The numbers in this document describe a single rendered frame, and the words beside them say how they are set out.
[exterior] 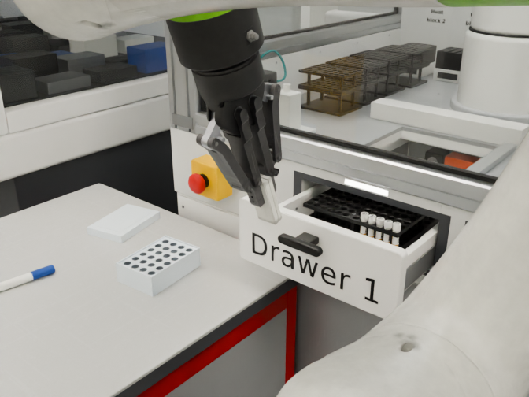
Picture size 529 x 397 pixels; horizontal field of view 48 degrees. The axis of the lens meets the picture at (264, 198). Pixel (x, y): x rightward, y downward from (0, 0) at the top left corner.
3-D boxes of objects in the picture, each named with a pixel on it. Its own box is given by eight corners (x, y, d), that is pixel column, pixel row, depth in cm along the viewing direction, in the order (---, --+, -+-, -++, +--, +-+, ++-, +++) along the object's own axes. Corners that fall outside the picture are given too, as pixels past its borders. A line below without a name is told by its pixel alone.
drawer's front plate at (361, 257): (394, 324, 82) (402, 254, 78) (239, 257, 99) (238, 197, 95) (401, 318, 83) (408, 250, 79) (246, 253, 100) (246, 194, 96)
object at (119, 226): (121, 243, 116) (120, 235, 115) (87, 234, 119) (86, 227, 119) (160, 217, 126) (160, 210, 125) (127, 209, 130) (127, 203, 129)
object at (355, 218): (397, 238, 89) (397, 234, 89) (302, 206, 100) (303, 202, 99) (403, 233, 91) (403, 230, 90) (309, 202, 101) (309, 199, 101)
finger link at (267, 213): (268, 179, 72) (264, 183, 72) (279, 221, 77) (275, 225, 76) (249, 174, 74) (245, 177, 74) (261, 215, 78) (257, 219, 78)
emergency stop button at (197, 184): (201, 197, 113) (200, 178, 111) (186, 191, 115) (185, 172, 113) (212, 192, 115) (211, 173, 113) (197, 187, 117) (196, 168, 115)
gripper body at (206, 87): (222, 31, 67) (242, 102, 73) (171, 68, 63) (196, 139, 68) (274, 38, 63) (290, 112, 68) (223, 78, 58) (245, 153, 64)
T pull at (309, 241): (318, 258, 83) (319, 250, 82) (276, 243, 87) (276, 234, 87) (332, 249, 85) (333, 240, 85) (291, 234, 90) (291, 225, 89)
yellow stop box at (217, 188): (215, 203, 114) (214, 168, 111) (189, 194, 118) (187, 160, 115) (233, 195, 117) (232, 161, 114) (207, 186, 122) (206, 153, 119)
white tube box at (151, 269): (153, 297, 99) (150, 277, 97) (117, 281, 103) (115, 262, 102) (201, 265, 108) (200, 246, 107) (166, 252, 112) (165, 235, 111)
